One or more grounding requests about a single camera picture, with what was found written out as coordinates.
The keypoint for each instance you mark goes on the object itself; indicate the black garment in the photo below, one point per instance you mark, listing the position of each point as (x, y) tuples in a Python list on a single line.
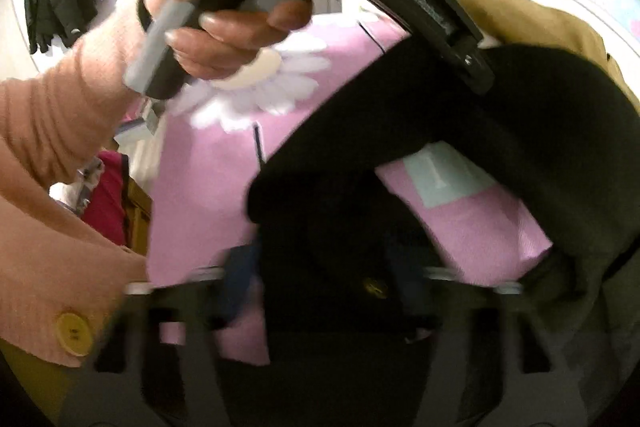
[(525, 117)]

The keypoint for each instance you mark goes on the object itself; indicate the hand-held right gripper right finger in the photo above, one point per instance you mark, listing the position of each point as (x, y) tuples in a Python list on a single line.
[(465, 332)]

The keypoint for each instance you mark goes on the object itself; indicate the person's pink cardigan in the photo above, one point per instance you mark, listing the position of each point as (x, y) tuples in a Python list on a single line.
[(50, 267)]

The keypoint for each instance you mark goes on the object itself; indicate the person's left hand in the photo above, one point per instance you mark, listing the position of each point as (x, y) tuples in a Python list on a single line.
[(225, 47)]

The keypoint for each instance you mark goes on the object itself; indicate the red cloth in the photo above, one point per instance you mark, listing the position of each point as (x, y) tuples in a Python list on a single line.
[(107, 202)]

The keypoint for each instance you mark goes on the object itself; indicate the pink daisy print blanket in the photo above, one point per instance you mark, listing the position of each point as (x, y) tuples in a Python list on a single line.
[(200, 187)]

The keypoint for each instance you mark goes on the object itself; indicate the wooden furniture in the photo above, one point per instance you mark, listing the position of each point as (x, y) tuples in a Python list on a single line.
[(140, 212)]

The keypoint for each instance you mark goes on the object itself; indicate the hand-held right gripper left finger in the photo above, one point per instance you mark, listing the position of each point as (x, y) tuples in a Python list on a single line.
[(240, 282)]

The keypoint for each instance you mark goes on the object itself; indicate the mustard yellow garment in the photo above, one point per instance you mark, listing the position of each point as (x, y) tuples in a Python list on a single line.
[(525, 12)]

